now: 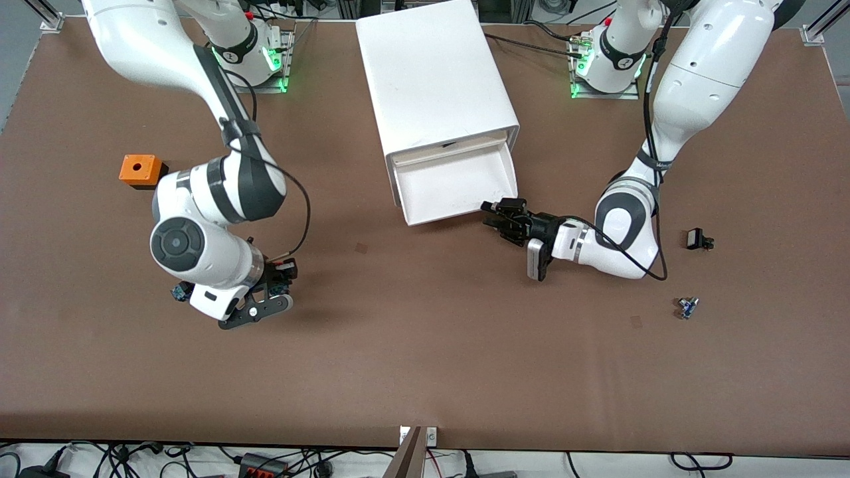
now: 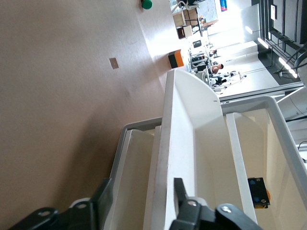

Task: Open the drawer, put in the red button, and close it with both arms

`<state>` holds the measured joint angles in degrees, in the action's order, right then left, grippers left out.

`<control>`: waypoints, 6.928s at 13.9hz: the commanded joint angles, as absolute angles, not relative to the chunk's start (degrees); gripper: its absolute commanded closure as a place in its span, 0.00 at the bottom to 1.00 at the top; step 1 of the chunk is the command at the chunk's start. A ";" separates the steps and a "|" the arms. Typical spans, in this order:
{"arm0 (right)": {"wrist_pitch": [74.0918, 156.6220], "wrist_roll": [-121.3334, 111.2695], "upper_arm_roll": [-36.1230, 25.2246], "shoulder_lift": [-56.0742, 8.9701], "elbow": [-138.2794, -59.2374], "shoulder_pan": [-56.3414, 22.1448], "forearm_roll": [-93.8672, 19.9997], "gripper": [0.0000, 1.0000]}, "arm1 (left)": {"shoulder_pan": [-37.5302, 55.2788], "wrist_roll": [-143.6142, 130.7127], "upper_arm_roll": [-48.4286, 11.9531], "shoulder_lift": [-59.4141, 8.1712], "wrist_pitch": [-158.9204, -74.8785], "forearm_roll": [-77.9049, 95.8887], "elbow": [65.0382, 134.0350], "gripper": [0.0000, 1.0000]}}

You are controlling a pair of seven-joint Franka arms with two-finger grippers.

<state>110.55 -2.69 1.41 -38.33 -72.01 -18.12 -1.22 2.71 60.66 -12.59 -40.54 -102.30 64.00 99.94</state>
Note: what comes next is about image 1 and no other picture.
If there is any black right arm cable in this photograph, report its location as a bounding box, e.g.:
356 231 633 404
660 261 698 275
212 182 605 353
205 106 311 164
222 66 312 264

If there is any orange box with hole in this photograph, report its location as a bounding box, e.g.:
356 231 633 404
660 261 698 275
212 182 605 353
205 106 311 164
119 154 169 191

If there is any metal table corner bracket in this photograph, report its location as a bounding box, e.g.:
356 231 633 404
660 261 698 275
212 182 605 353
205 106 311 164
27 0 65 32
800 0 850 47

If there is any brown centre post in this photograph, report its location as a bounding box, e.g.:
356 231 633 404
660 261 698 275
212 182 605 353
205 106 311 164
383 426 426 478

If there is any black looped floor cable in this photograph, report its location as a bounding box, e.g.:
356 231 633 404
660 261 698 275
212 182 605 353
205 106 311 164
669 452 735 473

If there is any white drawer cabinet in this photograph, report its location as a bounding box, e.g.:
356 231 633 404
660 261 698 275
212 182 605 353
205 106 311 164
355 0 521 208

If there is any black orange power strip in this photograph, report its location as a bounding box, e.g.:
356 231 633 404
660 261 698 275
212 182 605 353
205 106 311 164
238 453 290 478

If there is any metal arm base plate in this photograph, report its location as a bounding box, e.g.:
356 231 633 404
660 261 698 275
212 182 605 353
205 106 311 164
218 29 295 94
569 33 642 101

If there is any white plastic drawer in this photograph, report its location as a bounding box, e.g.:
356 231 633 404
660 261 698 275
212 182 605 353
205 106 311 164
392 142 521 227
389 131 511 168

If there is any black cable on table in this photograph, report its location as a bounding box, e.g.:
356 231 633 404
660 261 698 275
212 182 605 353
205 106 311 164
483 19 598 59

